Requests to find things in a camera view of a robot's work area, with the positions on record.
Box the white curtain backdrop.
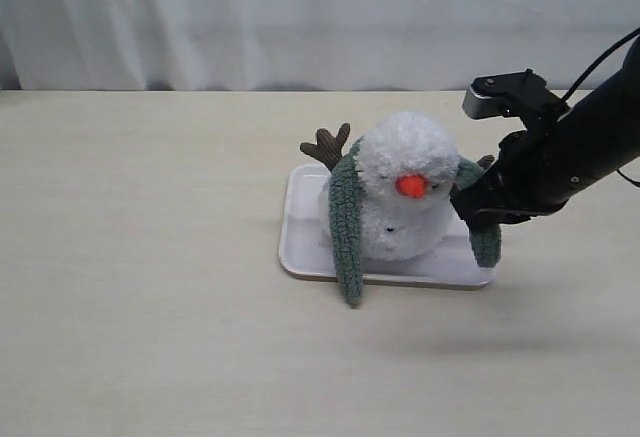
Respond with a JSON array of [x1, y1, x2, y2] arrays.
[[1, 0, 639, 91]]

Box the green fleece scarf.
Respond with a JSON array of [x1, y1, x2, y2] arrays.
[[318, 137, 485, 308]]

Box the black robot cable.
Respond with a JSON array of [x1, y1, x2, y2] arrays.
[[559, 26, 640, 183]]

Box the white plush snowman toy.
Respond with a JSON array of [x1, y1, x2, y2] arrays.
[[299, 110, 493, 262]]

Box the white rectangular tray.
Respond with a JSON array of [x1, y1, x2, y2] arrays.
[[278, 164, 497, 290]]

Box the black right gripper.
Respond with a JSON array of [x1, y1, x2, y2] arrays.
[[448, 71, 640, 234]]

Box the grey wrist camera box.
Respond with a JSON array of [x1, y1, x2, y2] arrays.
[[462, 68, 570, 130]]

